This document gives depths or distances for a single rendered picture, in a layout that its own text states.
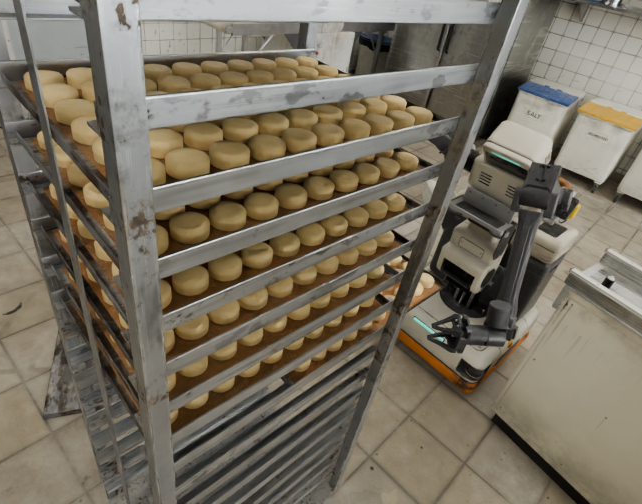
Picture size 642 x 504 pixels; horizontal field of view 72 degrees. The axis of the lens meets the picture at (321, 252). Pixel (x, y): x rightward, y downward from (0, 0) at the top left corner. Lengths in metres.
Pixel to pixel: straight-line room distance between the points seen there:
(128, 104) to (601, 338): 1.72
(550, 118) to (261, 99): 4.88
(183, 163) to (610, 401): 1.75
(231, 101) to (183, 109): 0.05
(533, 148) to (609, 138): 3.40
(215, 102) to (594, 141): 4.87
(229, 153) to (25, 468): 1.71
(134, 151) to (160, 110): 0.05
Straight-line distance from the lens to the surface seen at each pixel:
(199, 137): 0.60
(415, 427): 2.20
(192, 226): 0.58
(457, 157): 0.86
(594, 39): 5.82
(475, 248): 2.03
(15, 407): 2.26
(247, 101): 0.49
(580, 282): 1.84
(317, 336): 0.96
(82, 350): 1.19
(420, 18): 0.66
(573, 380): 2.00
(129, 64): 0.38
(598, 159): 5.23
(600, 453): 2.12
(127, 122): 0.40
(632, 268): 2.08
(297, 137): 0.62
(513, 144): 1.80
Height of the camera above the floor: 1.75
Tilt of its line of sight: 36 degrees down
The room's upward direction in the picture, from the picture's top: 12 degrees clockwise
